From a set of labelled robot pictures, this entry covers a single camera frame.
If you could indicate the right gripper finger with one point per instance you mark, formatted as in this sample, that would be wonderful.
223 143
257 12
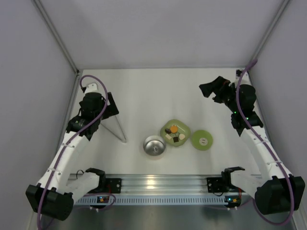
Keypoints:
213 87
220 97

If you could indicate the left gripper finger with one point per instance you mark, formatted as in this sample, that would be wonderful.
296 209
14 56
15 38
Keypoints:
111 105
107 115

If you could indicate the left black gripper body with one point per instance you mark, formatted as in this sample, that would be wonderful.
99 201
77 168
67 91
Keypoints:
111 105

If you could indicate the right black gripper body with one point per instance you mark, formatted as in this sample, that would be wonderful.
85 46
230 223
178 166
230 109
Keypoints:
220 89

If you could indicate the metal serving tongs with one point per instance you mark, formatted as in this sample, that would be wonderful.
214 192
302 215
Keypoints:
113 126

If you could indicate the green round lid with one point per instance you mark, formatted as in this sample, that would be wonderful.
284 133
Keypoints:
201 140

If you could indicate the orange round cookie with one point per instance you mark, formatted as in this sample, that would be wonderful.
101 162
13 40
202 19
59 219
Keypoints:
174 129

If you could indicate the dark oval chocolate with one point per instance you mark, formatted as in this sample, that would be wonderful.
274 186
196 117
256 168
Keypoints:
168 131

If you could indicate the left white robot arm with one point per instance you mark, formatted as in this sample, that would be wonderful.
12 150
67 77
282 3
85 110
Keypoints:
53 196

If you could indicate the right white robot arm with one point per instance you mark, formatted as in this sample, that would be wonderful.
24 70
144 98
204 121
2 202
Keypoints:
278 190

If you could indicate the round steel lunch box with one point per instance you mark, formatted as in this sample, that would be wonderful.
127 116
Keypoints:
154 146

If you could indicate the green square dish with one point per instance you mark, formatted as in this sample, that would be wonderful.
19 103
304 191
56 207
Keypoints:
175 133

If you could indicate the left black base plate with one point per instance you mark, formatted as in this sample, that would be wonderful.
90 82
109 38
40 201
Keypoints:
109 185

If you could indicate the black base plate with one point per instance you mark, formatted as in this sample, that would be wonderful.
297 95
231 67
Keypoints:
109 185
217 185

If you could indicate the aluminium mounting rail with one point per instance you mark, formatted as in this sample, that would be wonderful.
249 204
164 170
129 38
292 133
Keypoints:
159 185

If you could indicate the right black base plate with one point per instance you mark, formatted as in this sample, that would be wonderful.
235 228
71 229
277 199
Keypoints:
217 185

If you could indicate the right aluminium frame post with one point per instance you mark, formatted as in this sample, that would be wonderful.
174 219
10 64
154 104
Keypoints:
277 16

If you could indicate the aluminium frame post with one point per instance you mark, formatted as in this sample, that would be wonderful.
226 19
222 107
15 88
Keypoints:
51 27
277 16

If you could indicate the left aluminium frame post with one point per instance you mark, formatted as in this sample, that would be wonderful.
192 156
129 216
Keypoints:
51 27

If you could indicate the slotted grey cable duct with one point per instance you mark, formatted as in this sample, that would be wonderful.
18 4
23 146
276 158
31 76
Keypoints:
161 200

